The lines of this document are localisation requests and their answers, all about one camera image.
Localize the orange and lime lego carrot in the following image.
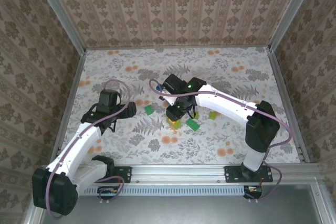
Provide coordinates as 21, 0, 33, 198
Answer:
165, 119, 183, 131

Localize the long green lego brick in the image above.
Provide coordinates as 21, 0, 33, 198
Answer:
185, 118, 201, 132

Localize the grey metal panel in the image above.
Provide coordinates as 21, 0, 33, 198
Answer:
39, 185, 322, 224

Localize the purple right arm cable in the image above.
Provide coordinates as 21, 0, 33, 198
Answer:
149, 78, 293, 204

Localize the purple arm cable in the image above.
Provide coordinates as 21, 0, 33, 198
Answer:
149, 78, 293, 204
45, 79, 132, 220

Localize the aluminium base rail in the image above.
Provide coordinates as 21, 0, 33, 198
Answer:
39, 164, 322, 184

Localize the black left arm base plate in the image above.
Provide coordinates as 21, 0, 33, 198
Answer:
112, 165, 132, 184

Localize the aluminium table side rail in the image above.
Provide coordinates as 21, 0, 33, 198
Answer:
269, 50, 310, 164
49, 50, 87, 166

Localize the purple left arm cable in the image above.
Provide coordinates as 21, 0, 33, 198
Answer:
45, 79, 132, 220

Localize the grey slotted cable duct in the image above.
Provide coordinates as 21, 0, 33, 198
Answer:
78, 185, 246, 196

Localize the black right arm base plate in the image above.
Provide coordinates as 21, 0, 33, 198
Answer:
224, 165, 274, 184

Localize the black connector bracket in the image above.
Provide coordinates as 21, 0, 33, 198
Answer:
97, 186, 119, 200
243, 186, 264, 200

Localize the aluminium frame post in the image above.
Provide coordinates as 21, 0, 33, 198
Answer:
267, 0, 320, 51
30, 0, 87, 54

